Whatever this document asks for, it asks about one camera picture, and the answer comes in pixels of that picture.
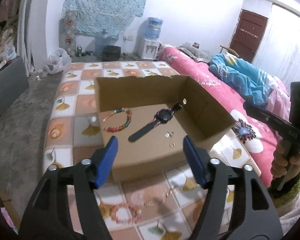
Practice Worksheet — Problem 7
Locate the brown wooden door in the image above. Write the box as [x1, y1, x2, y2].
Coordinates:
[230, 9, 268, 63]

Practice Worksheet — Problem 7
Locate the wooden chair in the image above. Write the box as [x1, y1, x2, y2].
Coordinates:
[220, 45, 239, 57]

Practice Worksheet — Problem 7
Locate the ginkgo patterned tablecloth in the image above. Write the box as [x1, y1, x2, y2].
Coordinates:
[43, 61, 261, 239]

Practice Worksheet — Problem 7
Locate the brown cardboard box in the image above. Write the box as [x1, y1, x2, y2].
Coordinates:
[95, 75, 235, 182]

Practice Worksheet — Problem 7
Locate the grey patterned pillow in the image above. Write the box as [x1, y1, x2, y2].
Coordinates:
[177, 42, 213, 63]

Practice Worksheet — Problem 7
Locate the clear empty water jug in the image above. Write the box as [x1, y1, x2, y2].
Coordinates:
[95, 29, 110, 57]

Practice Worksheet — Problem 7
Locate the white water dispenser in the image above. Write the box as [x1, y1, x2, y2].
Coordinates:
[138, 37, 160, 60]

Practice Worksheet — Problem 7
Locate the white plastic bag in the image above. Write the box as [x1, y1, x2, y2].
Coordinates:
[45, 48, 72, 75]

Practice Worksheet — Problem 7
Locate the black round pot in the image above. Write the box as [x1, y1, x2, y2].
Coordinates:
[102, 46, 121, 62]

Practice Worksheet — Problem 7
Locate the dark blue smart watch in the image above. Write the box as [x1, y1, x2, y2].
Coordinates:
[128, 103, 183, 142]

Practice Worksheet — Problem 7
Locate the grey cabinet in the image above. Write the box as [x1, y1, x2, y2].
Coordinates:
[0, 56, 30, 116]

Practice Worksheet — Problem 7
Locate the pink bead bracelet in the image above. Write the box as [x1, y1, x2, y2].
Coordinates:
[110, 202, 143, 224]

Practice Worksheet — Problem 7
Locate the green fuzzy sleeve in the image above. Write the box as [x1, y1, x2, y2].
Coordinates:
[268, 172, 300, 209]

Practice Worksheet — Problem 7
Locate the green drink can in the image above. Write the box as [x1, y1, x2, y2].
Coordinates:
[77, 46, 82, 57]

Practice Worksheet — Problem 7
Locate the blue water jug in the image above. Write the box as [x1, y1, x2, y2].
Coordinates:
[143, 17, 163, 40]

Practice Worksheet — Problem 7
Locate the teal patterned wall cloth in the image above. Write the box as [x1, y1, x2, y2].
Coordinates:
[59, 0, 146, 56]

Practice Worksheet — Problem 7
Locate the right hand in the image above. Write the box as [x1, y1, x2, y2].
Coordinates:
[270, 140, 300, 181]

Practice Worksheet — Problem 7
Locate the blue floral quilt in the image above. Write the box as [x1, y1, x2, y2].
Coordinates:
[209, 54, 273, 107]

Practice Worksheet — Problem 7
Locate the multicolour bead bracelet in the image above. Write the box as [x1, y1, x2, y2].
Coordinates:
[101, 107, 133, 133]

